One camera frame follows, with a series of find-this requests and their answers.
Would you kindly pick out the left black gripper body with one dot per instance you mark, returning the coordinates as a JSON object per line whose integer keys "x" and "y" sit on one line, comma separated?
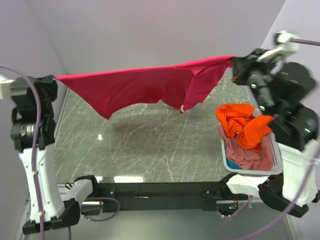
{"x": 49, "y": 88}

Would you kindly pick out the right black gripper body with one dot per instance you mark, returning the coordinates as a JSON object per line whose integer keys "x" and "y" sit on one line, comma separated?
{"x": 257, "y": 75}

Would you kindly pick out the orange t shirt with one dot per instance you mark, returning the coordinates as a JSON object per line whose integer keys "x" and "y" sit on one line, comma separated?
{"x": 238, "y": 120}

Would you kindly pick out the magenta t shirt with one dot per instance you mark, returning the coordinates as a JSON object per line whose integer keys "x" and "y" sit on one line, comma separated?
{"x": 180, "y": 86}

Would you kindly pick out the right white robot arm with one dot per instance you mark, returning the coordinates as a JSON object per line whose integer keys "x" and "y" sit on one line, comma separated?
{"x": 295, "y": 129}

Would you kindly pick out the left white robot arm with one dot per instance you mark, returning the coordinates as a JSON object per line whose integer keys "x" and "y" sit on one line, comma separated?
{"x": 34, "y": 139}

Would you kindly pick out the salmon pink t shirt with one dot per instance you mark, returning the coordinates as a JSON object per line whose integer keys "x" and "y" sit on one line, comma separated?
{"x": 248, "y": 159}

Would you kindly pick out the blue t shirt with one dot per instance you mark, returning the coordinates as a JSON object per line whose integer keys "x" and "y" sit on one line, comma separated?
{"x": 230, "y": 160}

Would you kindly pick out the white plastic laundry basket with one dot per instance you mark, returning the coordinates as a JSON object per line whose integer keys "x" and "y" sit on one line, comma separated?
{"x": 277, "y": 164}

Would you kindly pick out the black base beam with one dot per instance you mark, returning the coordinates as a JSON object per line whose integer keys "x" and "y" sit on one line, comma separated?
{"x": 143, "y": 196}

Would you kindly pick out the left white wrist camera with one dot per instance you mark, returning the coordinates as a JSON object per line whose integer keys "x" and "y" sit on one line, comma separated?
{"x": 5, "y": 92}

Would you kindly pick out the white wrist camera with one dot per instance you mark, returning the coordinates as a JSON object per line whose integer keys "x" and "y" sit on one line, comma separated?
{"x": 5, "y": 92}
{"x": 284, "y": 47}

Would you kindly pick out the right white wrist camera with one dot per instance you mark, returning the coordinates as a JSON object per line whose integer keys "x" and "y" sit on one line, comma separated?
{"x": 284, "y": 47}

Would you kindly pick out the aluminium frame rail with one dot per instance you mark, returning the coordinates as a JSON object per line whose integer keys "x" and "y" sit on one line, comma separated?
{"x": 291, "y": 222}

